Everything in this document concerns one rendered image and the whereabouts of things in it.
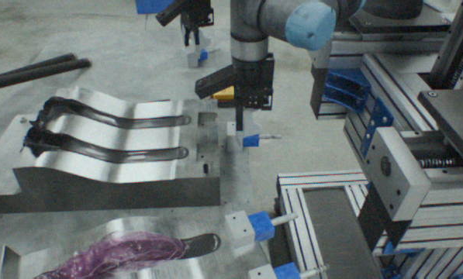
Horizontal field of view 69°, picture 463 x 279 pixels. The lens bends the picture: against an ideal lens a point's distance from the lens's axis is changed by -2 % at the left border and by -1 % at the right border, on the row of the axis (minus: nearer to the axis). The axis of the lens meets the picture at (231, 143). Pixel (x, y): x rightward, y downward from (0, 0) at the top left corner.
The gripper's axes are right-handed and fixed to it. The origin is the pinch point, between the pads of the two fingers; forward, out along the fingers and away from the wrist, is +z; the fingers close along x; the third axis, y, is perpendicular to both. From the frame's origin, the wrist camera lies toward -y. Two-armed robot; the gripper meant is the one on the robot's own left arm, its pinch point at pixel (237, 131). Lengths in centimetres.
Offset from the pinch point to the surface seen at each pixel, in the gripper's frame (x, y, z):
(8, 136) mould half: -3, -53, -2
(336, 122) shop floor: 109, 67, 85
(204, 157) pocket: -10.7, -7.2, -1.7
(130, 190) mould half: -19.3, -21.1, -1.4
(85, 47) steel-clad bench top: 54, -54, 4
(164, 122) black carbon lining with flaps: -0.8, -16.7, -3.6
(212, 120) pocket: 1.7, -5.8, -2.0
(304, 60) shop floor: 191, 60, 85
